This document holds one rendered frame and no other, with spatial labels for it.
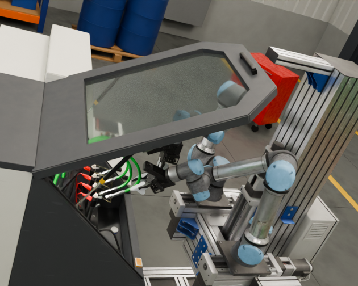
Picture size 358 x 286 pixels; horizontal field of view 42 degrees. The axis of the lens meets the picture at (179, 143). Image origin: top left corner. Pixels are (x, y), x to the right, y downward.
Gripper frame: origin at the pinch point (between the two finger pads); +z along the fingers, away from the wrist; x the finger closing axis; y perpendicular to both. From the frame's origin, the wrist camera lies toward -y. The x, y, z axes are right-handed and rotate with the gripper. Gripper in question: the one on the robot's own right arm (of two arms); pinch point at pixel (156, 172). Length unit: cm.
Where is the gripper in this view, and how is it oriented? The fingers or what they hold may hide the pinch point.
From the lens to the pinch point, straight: 237.4
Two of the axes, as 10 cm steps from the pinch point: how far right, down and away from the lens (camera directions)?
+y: 9.3, 1.8, 3.2
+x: -1.8, -5.4, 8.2
